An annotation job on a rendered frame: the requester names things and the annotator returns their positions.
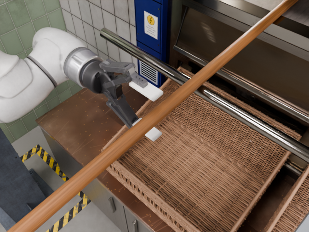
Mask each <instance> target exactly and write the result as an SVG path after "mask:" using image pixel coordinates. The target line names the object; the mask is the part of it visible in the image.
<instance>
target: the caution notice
mask: <svg viewBox="0 0 309 232"><path fill-rule="evenodd" d="M157 27H158V18H157V17H155V16H153V15H152V14H150V13H148V12H146V11H144V28H145V33H146V34H148V35H150V36H152V37H154V38H155V39H157Z"/></svg>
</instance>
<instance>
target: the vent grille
mask: <svg viewBox="0 0 309 232"><path fill-rule="evenodd" d="M139 62H140V74H141V75H142V76H144V77H145V78H147V79H149V80H150V81H152V82H153V83H155V84H156V85H158V71H156V70H155V69H153V68H151V67H150V66H148V65H147V64H145V63H143V62H142V61H139Z"/></svg>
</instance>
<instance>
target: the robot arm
mask: <svg viewBox="0 0 309 232"><path fill-rule="evenodd" d="M135 67H136V66H135V64H134V63H129V62H115V61H112V60H110V59H106V60H103V59H102V58H101V57H100V56H98V55H97V54H95V53H94V52H92V51H91V50H90V49H88V48H87V47H86V46H85V45H84V43H83V42H81V41H80V40H79V39H77V38H76V37H74V36H73V35H71V34H69V33H67V32H65V31H63V30H60V29H57V28H52V27H45V28H42V29H40V30H39V31H37V32H36V34H35V35H34V37H33V50H32V52H31V53H30V54H29V55H28V56H27V57H26V58H25V59H21V58H19V57H18V56H17V55H10V54H6V53H4V52H2V51H1V50H0V123H9V122H12V121H15V120H17V119H19V118H21V117H22V116H24V115H26V114H27V113H29V112H30V111H31V110H32V109H34V108H35V107H36V106H38V105H39V104H40V103H41V102H42V101H43V100H44V99H45V98H46V97H47V96H48V95H49V94H50V92H51V91H52V90H53V89H54V88H56V87H57V86H58V85H60V84H61V83H63V82H65V81H67V80H69V79H70V80H72V81H73V82H75V83H76V84H78V85H79V86H80V87H82V88H88V89H89V90H91V91H92V92H93V93H96V94H100V93H102V94H104V95H105V96H106V97H107V98H108V101H107V102H106V105H107V106H108V107H110V108H111V109H112V110H113V111H114V112H115V114H116V115H117V116H118V117H119V118H120V119H121V120H122V121H123V122H124V123H125V125H126V126H127V127H128V128H129V129H130V128H131V127H133V126H134V125H135V124H136V123H137V122H139V121H140V120H141V119H142V118H138V116H137V115H136V114H135V112H134V111H133V109H132V108H131V107H130V105H129V104H128V103H127V101H126V97H125V95H124V94H123V92H122V85H121V83H128V82H129V81H131V82H129V86H131V87H132V88H134V89H135V90H137V91H138V92H140V93H141V94H143V95H144V96H146V97H147V98H149V99H150V100H152V101H153V102H154V101H156V99H158V98H159V97H160V96H161V95H163V91H162V90H160V89H158V88H157V87H155V86H154V85H152V84H151V83H149V82H148V81H147V80H146V79H144V78H142V77H141V76H139V75H138V73H137V72H136V71H135V70H134V68H135ZM114 72H116V73H124V74H120V75H114ZM119 97H121V98H120V99H119V100H118V98H119ZM161 135H162V132H161V131H159V130H158V129H156V128H155V127H153V128H152V129H151V130H150V131H149V132H147V133H146V134H145V136H147V137H148V138H149V139H151V140H152V141H155V140H156V139H158V138H159V137H160V136H161Z"/></svg>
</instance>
